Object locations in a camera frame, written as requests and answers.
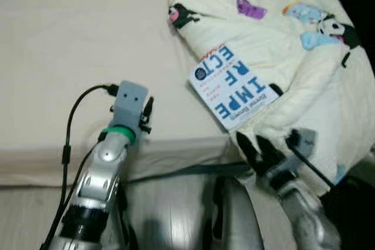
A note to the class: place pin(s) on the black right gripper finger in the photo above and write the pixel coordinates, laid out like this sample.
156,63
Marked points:
249,153
270,151

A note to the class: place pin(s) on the white book with blue letters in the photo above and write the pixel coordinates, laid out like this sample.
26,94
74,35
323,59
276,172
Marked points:
234,86

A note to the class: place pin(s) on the silver robot torso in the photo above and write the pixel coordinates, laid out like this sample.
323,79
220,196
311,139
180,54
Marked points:
234,221

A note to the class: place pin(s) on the bed with cream sheet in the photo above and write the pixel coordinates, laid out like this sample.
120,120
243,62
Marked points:
88,27

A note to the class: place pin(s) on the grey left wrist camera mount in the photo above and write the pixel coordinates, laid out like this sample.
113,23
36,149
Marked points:
130,100

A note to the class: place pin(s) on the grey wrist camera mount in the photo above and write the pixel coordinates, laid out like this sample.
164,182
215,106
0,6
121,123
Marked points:
130,100
304,141

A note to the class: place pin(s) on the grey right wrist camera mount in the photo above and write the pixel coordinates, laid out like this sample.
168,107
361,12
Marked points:
304,141

